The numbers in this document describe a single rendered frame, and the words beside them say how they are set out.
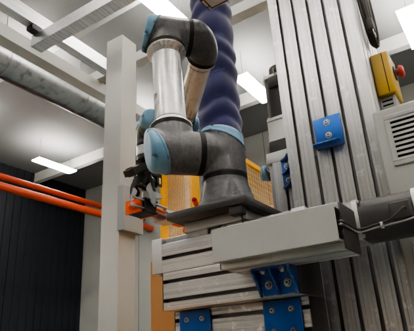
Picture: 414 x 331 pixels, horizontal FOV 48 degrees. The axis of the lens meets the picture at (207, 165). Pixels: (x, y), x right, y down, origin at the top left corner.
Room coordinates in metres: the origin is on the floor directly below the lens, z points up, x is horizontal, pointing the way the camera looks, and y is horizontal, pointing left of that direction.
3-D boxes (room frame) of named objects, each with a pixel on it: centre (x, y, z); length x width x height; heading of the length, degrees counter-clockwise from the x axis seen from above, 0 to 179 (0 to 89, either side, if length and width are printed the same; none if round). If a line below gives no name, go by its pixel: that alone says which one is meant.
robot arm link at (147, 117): (1.53, 0.19, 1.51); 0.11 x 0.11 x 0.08; 16
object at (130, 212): (1.61, 0.25, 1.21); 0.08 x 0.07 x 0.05; 148
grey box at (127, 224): (2.92, 0.52, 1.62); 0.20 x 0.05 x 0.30; 149
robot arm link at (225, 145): (1.14, -0.04, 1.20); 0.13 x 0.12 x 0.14; 106
